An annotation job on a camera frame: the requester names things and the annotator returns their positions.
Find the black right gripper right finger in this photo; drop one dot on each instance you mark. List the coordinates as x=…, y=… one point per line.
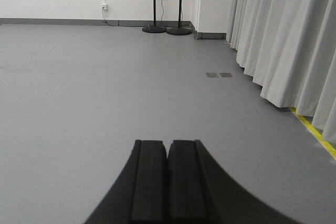
x=200, y=191

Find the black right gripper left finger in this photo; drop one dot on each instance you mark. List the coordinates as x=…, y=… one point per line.
x=139, y=193

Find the left metal floor plate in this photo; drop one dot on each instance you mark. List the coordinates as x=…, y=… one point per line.
x=212, y=75

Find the metal floor plate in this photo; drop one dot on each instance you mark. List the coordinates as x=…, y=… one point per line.
x=212, y=75
x=226, y=75

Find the right metal floor plate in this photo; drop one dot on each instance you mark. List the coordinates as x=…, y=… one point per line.
x=226, y=75

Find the yellow floor tape line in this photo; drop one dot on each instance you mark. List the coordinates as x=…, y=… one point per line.
x=318, y=136

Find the white pleated curtain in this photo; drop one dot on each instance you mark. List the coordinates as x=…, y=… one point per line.
x=288, y=48

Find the white wall power outlet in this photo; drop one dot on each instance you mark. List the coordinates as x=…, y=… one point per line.
x=104, y=6

